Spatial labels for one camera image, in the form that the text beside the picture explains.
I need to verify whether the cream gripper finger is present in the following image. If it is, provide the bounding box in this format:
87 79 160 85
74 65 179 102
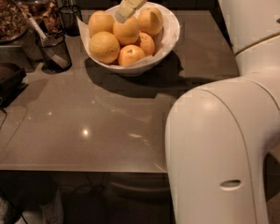
115 0 147 23

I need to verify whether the orange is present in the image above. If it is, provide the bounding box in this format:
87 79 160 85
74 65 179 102
118 45 145 67
88 10 115 36
89 32 120 63
135 32 155 56
137 7 163 35
113 17 140 46

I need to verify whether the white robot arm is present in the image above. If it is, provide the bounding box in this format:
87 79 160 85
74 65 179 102
165 0 280 224

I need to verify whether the white ceramic bowl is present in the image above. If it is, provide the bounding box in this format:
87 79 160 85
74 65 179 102
79 1 181 77

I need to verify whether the black mesh cup far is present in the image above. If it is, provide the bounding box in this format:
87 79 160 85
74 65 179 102
59 5 81 36

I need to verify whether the black mesh cup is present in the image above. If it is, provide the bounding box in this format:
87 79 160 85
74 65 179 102
59 5 81 36
36 33 72 73

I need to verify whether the glass jar of dried fruit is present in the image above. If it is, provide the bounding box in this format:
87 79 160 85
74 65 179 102
16 0 63 32

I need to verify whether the black mesh cup near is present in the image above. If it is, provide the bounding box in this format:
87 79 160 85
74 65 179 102
36 33 72 73

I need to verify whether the metal serving scoop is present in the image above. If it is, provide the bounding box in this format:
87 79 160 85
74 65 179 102
0 0 69 70

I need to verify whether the glass jar of nuts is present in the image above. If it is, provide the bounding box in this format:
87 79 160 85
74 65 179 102
0 0 27 44

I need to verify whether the black device on left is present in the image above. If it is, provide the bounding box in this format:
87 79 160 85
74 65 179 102
0 63 26 106

